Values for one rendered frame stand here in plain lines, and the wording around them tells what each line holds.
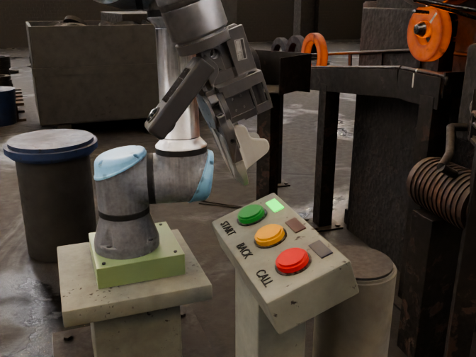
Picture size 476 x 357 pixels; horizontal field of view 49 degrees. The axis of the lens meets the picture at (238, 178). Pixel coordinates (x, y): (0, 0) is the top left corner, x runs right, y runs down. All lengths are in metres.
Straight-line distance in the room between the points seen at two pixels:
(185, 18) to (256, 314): 0.38
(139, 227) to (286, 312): 0.65
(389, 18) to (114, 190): 1.13
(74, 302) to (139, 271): 0.15
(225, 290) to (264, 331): 1.05
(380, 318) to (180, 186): 0.54
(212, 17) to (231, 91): 0.09
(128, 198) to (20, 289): 0.81
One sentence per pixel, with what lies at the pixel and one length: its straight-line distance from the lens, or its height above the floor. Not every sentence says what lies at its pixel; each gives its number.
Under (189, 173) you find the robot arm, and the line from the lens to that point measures 1.15.
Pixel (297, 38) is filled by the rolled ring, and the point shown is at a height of 0.74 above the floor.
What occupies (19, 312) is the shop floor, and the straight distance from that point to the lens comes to 1.78.
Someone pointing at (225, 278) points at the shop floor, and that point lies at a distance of 1.83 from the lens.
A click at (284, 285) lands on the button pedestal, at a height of 0.59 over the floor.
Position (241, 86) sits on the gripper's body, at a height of 0.80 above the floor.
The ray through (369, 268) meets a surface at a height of 0.52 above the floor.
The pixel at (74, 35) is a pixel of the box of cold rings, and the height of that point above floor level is 0.68.
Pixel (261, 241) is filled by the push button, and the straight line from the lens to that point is 0.69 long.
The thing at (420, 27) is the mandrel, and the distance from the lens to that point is 1.57.
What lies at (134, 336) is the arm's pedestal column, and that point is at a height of 0.17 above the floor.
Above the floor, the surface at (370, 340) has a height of 0.42.
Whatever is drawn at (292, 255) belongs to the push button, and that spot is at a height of 0.61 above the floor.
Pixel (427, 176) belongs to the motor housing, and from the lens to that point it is 1.31.
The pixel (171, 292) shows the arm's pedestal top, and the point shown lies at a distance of 1.18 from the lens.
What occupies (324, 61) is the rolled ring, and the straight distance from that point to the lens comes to 2.15.
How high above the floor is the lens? 0.90
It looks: 19 degrees down
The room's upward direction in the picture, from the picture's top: straight up
